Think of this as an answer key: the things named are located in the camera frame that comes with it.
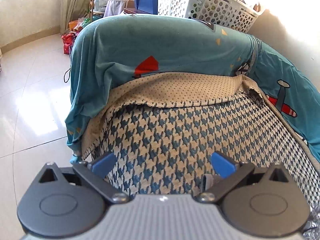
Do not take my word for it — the teal cartoon bed sheet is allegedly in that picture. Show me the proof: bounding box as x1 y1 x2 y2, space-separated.
65 14 319 158

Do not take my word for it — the white perforated laundry basket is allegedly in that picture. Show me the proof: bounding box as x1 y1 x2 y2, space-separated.
158 0 263 33

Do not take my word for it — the blue white houndstooth mat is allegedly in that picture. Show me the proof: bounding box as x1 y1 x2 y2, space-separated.
81 71 320 208

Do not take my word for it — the beige curtain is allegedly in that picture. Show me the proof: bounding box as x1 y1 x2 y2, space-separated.
60 0 90 34

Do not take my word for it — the red plastic bag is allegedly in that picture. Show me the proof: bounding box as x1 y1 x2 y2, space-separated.
61 31 78 55

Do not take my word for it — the grey patterned fleece garment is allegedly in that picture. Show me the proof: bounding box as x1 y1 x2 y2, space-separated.
199 173 320 240

